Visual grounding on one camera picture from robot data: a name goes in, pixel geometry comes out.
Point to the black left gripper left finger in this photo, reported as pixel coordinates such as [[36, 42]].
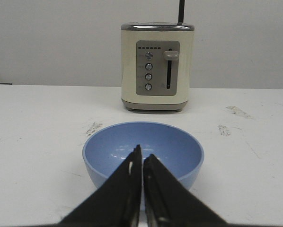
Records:
[[117, 202]]

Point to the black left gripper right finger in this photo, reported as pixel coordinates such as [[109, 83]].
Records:
[[169, 204]]

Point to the blue bowl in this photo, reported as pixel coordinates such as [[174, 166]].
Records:
[[176, 149]]

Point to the cream two-slot toaster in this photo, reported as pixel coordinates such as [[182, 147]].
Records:
[[156, 63]]

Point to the black tripod pole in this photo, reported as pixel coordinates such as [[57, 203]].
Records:
[[181, 9]]

